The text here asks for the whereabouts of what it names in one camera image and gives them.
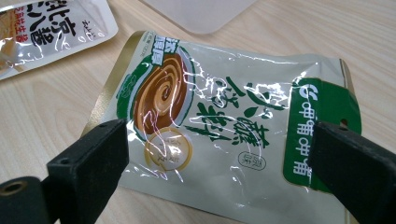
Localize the white packet with black print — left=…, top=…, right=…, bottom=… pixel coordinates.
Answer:
left=0, top=0, right=120, bottom=81

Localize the clear plastic container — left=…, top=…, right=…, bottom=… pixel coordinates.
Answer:
left=138, top=0, right=258, bottom=35

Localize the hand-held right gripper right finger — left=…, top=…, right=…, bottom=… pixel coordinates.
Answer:
left=307, top=120, right=396, bottom=224

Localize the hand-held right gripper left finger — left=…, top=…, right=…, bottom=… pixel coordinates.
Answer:
left=41, top=118, right=130, bottom=224

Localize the green and white sauce packet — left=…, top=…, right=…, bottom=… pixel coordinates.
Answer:
left=81, top=30, right=363, bottom=224

